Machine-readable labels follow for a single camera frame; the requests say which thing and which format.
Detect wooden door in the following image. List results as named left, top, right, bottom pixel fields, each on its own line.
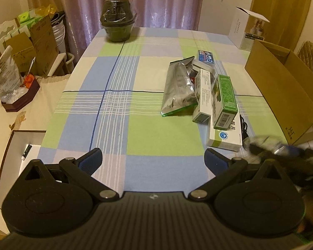
left=250, top=0, right=311, bottom=50

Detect silver foil pouch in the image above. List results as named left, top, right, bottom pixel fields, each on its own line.
left=160, top=56, right=197, bottom=117

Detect black cable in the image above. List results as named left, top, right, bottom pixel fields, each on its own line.
left=239, top=114, right=250, bottom=138

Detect white medicine box blue logo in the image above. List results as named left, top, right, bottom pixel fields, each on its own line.
left=206, top=109, right=242, bottom=152

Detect green medicine box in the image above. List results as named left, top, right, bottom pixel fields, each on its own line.
left=212, top=75, right=238, bottom=130

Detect dark green wrapped pot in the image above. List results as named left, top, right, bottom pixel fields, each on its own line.
left=100, top=0, right=137, bottom=42

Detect purple curtain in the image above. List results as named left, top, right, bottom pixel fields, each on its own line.
left=28, top=0, right=202, bottom=59

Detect checked tablecloth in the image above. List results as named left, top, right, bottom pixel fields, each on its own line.
left=0, top=26, right=313, bottom=196

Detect white product box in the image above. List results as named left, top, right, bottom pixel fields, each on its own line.
left=228, top=7, right=270, bottom=51

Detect blue label plastic case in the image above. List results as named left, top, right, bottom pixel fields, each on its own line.
left=198, top=50, right=215, bottom=66

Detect dark wooden tray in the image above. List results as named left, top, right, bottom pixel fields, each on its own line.
left=1, top=79, right=40, bottom=112

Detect crumpled white plastic bag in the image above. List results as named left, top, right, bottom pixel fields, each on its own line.
left=0, top=45, right=22, bottom=103

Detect clear bag metal hooks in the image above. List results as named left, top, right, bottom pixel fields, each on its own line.
left=242, top=135, right=289, bottom=164

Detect brown cardboard boxes stack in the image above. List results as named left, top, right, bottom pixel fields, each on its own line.
left=0, top=5, right=59, bottom=76

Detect brown cardboard box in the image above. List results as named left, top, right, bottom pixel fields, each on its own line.
left=245, top=40, right=313, bottom=145

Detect white green tall box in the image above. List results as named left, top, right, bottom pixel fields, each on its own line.
left=193, top=59, right=215, bottom=123

